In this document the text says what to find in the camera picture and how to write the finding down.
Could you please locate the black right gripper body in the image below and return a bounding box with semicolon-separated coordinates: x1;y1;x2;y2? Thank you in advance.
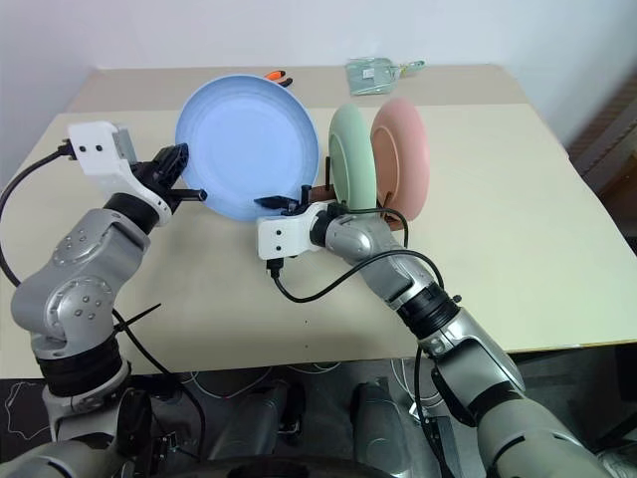
280;197;313;218

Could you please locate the pink plate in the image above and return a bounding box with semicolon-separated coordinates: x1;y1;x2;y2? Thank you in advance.
369;98;433;223

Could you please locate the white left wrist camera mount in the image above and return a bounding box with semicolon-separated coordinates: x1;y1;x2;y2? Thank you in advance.
67;120;176;228

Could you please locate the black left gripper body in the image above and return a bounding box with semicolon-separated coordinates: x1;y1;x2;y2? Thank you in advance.
129;160;176;206

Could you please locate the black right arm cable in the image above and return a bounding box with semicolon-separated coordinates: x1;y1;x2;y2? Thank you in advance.
265;201;462;452

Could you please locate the thin white floor cable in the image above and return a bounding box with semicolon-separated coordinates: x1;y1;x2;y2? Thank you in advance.
186;361;344;402

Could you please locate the clear plastic bag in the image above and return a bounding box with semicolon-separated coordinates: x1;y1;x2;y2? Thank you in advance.
344;56;427;98

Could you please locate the green plate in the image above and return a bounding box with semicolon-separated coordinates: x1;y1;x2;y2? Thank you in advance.
327;103;378;211

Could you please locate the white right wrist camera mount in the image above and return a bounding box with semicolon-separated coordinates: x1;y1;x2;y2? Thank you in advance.
256;200;330;262

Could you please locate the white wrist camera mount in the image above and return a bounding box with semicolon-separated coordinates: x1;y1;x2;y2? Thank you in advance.
256;200;330;262
67;120;176;228

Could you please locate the dark grey rounded leg cover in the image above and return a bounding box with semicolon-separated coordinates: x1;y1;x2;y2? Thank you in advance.
206;380;306;462
351;376;417;462

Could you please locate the orange and black hand tool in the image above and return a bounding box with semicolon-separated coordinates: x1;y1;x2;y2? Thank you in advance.
263;69;297;89

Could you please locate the blue plate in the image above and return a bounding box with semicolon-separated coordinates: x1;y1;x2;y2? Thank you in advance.
174;74;321;224

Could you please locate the wooden dish rack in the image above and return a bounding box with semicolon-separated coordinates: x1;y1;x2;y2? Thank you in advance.
304;155;408;233

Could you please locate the brown wooden furniture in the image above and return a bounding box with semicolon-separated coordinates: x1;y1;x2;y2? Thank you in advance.
565;68;637;201

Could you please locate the black cable tie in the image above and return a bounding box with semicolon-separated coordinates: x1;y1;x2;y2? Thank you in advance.
112;302;163;343

